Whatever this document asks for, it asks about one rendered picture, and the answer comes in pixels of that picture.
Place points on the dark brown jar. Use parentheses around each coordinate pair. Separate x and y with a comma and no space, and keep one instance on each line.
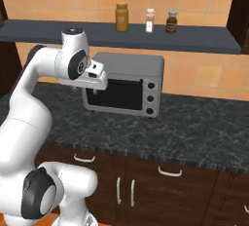
(171,22)

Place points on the dark wood cupboard door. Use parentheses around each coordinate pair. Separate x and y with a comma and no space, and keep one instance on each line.
(105,197)
(168,204)

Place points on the dark wood tall cupboard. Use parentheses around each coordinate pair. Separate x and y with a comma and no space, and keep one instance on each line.
(8,67)

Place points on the dark wood corner cupboard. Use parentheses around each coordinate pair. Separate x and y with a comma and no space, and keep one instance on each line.
(230,200)

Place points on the dark blue wall shelf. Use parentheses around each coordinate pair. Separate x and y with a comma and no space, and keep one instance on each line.
(181,38)

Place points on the grey toaster oven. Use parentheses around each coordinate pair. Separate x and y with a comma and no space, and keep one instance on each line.
(129,64)

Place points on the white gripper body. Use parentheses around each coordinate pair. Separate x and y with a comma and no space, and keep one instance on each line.
(94,81)

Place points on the white pink shaker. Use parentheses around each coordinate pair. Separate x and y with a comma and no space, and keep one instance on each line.
(149,20)

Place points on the black toaster oven door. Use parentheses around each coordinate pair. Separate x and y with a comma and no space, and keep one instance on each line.
(124,95)

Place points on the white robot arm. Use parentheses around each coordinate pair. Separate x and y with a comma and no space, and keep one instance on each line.
(27,122)

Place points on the yellow spice jar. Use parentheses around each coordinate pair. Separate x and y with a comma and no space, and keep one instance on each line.
(122,17)

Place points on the black toaster oven knob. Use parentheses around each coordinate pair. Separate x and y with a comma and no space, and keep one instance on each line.
(150,98)
(151,85)
(149,110)

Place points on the dark wood wall cupboard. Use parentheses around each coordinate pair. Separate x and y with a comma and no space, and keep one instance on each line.
(240,9)

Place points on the dark wood drawer front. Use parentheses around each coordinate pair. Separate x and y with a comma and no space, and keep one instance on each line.
(107,160)
(194,176)

